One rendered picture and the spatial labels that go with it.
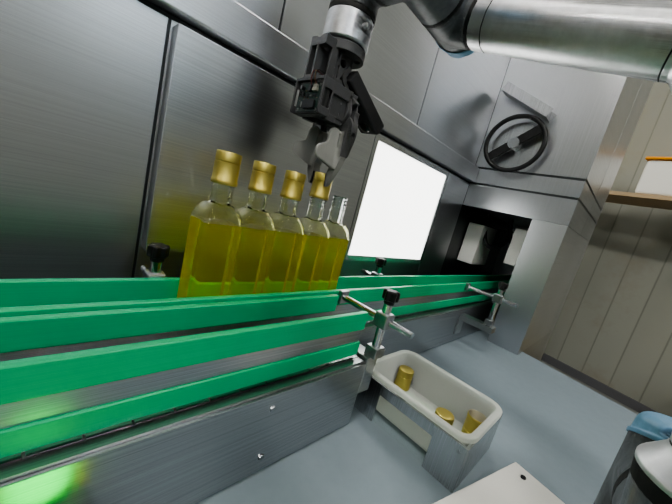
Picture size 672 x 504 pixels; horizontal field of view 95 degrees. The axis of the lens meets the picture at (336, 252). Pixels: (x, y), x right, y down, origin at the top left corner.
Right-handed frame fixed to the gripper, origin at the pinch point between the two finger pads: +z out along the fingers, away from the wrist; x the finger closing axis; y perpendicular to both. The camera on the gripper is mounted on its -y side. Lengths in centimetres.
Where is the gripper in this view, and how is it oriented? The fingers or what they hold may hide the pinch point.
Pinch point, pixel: (322, 177)
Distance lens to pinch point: 55.6
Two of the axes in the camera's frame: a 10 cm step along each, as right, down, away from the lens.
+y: -6.9, -0.5, -7.2
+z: -2.5, 9.5, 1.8
